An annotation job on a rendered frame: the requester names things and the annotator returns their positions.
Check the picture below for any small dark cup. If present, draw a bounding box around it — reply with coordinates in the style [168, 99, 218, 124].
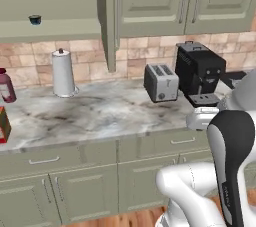
[28, 14, 43, 26]

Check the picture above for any silver drawer handle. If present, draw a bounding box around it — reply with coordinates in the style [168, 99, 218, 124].
[170, 137, 197, 146]
[27, 156, 61, 166]

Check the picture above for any black hob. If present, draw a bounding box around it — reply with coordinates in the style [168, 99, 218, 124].
[220, 69, 250, 89]

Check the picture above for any green base cabinet door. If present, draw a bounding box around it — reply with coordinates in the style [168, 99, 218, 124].
[0, 174, 63, 227]
[178, 151, 215, 166]
[117, 156, 180, 215]
[49, 164, 120, 226]

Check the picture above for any black coffee machine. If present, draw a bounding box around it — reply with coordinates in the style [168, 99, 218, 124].
[174, 40, 227, 108]

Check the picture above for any silver toaster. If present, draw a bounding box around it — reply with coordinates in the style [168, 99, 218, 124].
[143, 63, 180, 104]

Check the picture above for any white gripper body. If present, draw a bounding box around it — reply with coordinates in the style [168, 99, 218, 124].
[185, 105, 222, 132]

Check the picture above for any orange red food box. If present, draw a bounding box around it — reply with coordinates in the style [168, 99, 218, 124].
[0, 105, 12, 145]

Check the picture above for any dark red jar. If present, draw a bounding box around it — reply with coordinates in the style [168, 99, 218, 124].
[0, 67, 18, 104]

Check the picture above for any green drawer front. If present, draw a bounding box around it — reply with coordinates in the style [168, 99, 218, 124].
[117, 128, 214, 164]
[0, 140, 118, 182]

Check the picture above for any open green cabinet door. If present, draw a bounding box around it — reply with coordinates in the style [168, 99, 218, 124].
[95, 0, 121, 73]

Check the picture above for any white paper towel roll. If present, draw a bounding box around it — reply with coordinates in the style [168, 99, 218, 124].
[51, 47, 80, 99]

